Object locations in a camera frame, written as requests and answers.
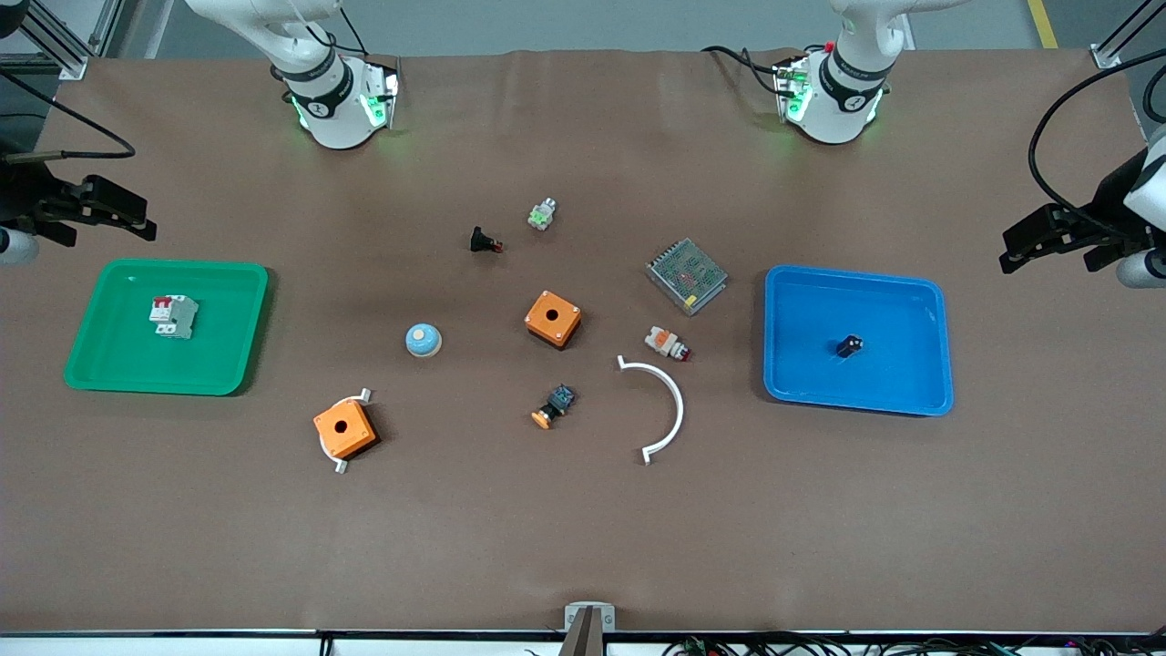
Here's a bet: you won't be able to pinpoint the metal mesh power supply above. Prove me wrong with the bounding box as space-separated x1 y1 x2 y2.
645 238 730 317

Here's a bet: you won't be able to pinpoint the black left base cables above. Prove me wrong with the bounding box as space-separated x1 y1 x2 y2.
700 41 825 97

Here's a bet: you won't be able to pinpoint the orange button box black base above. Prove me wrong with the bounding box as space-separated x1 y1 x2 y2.
313 400 379 461
524 290 583 351

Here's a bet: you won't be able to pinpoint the white semicircular plastic arc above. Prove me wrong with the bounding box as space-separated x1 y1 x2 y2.
617 354 685 466

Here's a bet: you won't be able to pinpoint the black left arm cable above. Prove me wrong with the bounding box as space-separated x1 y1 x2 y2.
1028 46 1166 233

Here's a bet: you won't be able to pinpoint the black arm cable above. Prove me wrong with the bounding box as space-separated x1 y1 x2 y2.
1028 46 1166 233
0 68 138 167

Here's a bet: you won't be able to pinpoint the orange box with bracket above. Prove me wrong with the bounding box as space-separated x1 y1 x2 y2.
319 387 373 476

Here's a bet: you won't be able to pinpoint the blue plastic tray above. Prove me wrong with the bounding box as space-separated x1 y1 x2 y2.
762 264 955 418

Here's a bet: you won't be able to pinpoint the white circuit breaker red switch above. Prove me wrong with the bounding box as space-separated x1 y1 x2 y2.
148 294 200 341

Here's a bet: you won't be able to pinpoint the green plastic tray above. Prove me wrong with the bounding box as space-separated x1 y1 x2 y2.
63 259 271 397

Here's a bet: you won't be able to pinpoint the brown table mat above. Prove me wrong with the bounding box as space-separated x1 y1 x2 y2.
0 47 1166 635

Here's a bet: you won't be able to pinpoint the orange white red switch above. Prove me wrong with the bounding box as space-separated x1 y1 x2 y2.
644 326 694 364

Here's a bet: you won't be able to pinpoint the grey mounting bracket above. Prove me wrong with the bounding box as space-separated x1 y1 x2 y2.
564 602 617 632

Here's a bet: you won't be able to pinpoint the black orange mushroom button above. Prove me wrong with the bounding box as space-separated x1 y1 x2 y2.
531 384 577 430

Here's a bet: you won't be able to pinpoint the aluminium frame profile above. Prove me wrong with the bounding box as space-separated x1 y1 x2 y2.
0 0 124 81
1091 0 1166 67

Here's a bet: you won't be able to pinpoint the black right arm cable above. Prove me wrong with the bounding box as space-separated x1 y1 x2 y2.
0 68 138 167

